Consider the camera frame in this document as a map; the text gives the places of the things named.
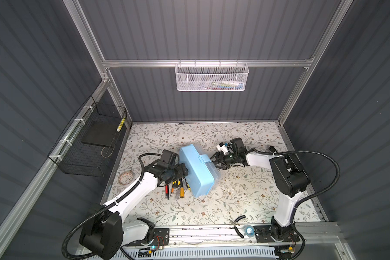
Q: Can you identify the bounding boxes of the blue tape roll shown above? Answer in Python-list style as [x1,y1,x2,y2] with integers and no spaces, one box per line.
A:
[244,225,255,238]

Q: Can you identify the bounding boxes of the yellow black screwdriver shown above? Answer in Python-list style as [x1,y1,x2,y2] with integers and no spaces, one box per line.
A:
[184,178,191,191]

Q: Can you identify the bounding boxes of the white perforated vent strip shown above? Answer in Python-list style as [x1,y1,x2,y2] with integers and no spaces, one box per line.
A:
[86,246,277,260]

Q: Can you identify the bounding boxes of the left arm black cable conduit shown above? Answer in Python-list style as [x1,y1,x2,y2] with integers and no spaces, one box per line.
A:
[61,152,163,260]

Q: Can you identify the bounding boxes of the yellow marker in basket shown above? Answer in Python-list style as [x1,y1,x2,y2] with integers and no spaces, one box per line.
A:
[117,117,126,132]

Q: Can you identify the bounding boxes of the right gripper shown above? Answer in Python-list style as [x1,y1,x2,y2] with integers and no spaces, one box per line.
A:
[207,152,238,170]

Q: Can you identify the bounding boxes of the red handled hex key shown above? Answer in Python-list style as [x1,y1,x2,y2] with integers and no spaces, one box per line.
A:
[165,185,170,200]

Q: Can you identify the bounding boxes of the orange handled screwdriver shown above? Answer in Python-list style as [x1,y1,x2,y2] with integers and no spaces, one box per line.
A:
[179,178,185,198]

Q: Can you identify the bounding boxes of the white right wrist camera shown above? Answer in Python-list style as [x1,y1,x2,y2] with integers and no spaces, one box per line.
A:
[217,143,229,155]

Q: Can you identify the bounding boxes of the white wire mesh basket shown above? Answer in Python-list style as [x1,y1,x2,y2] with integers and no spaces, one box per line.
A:
[174,62,249,92]

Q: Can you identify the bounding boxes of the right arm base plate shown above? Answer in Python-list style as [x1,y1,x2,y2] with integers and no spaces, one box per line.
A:
[253,224,300,243]

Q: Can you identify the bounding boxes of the black wire basket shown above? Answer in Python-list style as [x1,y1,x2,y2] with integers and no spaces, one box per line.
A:
[48,97,127,177]

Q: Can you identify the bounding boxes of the light blue plastic toolbox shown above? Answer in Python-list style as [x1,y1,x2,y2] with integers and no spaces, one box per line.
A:
[179,144,221,198]

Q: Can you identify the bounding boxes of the markers in white basket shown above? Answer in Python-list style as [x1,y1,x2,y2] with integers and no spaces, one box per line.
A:
[199,80,245,91]

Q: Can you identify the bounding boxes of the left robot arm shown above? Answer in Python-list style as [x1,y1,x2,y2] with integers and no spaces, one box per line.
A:
[62,149,189,260]

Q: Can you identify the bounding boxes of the black foam pad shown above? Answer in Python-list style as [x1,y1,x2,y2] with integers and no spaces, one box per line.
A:
[81,121,119,147]

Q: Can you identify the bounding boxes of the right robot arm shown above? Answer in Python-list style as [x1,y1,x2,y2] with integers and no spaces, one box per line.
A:
[210,138,310,242]

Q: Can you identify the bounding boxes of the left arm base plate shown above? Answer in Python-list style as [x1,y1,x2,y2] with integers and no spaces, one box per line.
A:
[125,228,170,247]

